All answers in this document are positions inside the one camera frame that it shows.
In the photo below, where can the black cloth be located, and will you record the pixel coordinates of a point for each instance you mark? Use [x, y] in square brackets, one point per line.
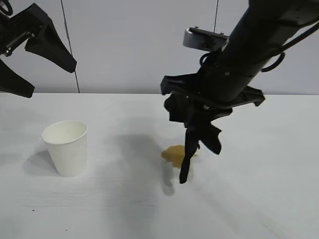
[177, 109]

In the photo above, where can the brown liquid spill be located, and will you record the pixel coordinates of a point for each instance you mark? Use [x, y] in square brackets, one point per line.
[173, 154]

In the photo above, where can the thin dark wall strip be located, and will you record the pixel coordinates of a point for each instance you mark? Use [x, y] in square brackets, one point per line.
[63, 12]
[216, 12]

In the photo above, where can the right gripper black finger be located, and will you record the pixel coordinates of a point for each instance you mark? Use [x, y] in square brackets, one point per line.
[192, 119]
[216, 113]

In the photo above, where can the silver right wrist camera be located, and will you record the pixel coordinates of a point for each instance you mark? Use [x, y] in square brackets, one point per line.
[193, 39]

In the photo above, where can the white paper cup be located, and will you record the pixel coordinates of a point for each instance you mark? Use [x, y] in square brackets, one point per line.
[67, 152]

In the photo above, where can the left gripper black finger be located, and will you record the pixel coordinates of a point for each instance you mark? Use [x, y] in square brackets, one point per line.
[15, 83]
[52, 49]

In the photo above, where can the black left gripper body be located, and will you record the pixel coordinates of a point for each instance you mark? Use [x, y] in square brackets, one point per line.
[17, 27]

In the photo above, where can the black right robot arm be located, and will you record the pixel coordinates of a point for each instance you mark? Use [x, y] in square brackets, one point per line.
[264, 20]

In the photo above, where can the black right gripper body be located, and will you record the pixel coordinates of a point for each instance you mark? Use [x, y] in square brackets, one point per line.
[224, 82]

